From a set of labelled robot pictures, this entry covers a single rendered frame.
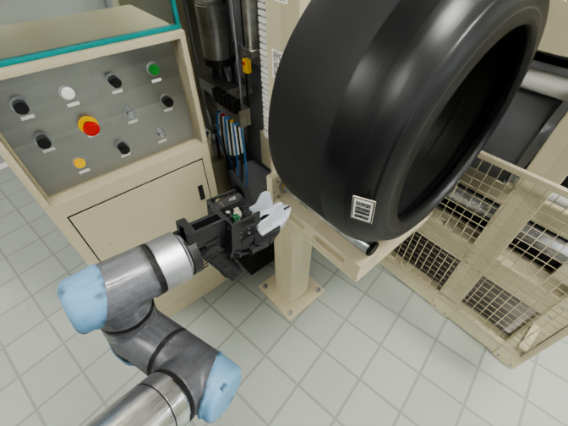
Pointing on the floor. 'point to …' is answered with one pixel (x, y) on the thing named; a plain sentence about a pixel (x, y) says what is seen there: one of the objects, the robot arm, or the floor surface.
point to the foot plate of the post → (294, 300)
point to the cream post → (297, 255)
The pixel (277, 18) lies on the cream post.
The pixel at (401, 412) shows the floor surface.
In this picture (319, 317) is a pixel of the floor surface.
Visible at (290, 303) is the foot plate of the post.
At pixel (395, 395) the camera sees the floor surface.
